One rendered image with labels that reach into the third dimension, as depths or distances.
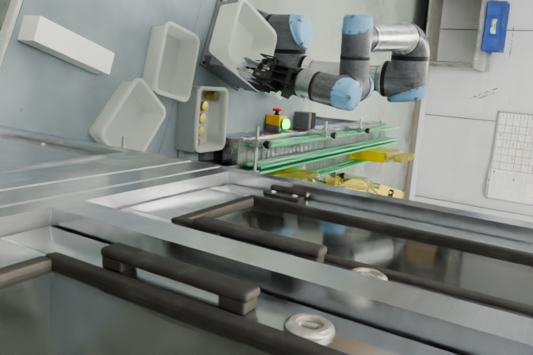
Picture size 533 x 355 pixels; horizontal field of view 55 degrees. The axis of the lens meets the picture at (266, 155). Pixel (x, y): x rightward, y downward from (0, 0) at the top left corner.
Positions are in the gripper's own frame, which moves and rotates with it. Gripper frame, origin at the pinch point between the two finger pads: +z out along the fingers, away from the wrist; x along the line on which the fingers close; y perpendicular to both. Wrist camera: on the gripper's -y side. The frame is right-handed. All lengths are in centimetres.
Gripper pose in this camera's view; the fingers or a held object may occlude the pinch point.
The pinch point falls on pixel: (243, 69)
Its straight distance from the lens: 143.4
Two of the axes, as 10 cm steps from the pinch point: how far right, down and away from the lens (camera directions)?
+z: -8.1, -2.9, 5.1
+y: -4.6, -2.2, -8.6
